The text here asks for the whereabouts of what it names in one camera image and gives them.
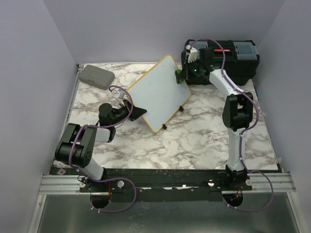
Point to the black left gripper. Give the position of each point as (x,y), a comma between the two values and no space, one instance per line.
(136,112)

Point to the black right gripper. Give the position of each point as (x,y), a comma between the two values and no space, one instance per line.
(184,74)

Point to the green whiteboard eraser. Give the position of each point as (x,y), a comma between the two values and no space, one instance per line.
(177,74)

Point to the yellow framed whiteboard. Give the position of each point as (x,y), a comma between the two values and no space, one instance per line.
(158,92)

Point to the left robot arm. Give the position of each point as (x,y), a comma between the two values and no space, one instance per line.
(76,145)

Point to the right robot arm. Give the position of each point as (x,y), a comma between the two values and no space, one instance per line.
(239,105)

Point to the black plastic toolbox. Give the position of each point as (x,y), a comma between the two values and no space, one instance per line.
(239,58)

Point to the grey plastic case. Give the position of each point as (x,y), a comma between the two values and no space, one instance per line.
(96,77)

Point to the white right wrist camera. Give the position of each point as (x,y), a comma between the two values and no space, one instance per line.
(191,53)

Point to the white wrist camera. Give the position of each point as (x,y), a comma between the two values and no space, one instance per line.
(191,53)
(119,95)

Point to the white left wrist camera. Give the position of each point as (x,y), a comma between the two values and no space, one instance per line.
(119,95)

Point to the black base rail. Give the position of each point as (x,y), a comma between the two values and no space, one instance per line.
(160,185)

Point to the aluminium frame rail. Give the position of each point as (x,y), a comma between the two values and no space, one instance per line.
(52,185)

